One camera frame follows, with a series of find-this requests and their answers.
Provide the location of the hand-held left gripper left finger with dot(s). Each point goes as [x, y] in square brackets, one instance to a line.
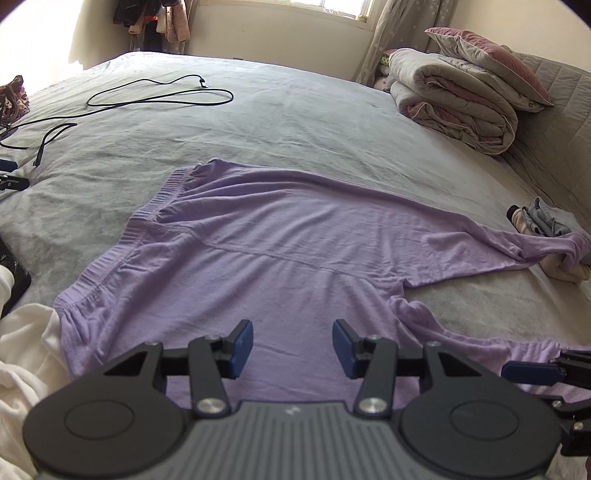
[242, 346]

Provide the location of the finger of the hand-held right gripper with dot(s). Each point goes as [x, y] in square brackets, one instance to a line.
[531, 373]
[568, 402]

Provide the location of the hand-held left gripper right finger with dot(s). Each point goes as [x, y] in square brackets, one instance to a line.
[344, 348]

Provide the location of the purple pants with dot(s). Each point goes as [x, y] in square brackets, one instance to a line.
[277, 249]

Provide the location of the hanging clothes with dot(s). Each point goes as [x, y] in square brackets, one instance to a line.
[138, 14]

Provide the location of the folded beige garment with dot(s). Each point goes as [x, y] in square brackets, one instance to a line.
[568, 274]

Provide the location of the folded grey garment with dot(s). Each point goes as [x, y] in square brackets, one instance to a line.
[554, 221]

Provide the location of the grey bed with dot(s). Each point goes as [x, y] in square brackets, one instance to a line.
[277, 138]

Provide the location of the white cloth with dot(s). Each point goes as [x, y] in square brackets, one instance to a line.
[23, 360]

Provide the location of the grey quilted headboard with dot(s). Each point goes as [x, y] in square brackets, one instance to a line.
[563, 138]

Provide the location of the black patterned item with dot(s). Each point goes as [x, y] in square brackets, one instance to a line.
[14, 277]

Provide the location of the folded grey pink quilt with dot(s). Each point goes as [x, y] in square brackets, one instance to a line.
[452, 106]

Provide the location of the pink plush toy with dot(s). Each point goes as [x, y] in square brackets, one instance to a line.
[381, 83]

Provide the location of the spare black gripper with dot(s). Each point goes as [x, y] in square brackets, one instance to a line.
[16, 183]

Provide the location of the grey pink pillow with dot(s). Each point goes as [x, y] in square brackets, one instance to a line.
[489, 60]

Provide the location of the patterned grey curtain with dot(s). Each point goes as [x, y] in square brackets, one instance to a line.
[397, 27]

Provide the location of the floral bag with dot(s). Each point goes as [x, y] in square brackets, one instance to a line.
[16, 99]

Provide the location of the window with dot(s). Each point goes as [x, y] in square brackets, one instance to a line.
[332, 4]

